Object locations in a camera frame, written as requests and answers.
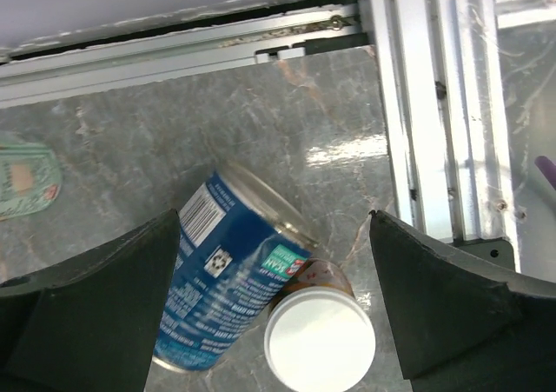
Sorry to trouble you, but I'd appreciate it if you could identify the clear lid can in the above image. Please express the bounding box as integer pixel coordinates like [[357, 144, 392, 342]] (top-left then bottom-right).
[[1, 130, 62, 221]]

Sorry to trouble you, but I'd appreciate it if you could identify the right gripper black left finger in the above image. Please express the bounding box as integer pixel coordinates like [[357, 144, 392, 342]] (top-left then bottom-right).
[[1, 209, 180, 391]]

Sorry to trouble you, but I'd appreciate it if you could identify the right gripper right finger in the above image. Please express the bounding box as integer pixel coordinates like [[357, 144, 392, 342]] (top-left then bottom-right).
[[369, 210, 555, 391]]

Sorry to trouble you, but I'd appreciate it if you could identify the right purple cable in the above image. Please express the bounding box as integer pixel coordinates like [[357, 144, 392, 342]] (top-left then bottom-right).
[[533, 155, 556, 197]]

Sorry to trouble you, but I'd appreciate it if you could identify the orange can white lid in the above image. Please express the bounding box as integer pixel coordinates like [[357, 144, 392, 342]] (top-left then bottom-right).
[[264, 258, 376, 392]]

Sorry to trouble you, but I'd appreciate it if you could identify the teal blue pull-tab can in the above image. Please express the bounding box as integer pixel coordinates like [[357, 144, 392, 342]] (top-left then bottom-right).
[[153, 163, 317, 371]]

